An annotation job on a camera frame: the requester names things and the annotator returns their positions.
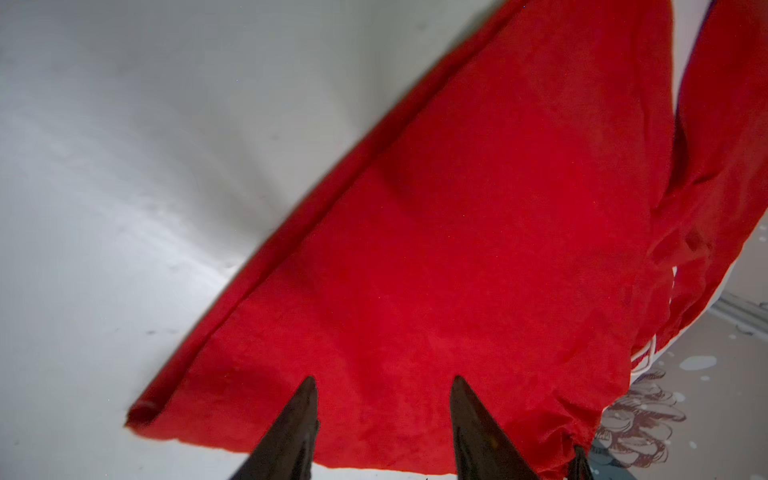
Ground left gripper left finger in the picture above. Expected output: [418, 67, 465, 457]
[230, 376, 319, 480]

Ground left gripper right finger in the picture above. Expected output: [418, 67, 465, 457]
[450, 376, 539, 480]

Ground red shorts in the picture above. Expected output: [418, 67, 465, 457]
[126, 1, 767, 479]

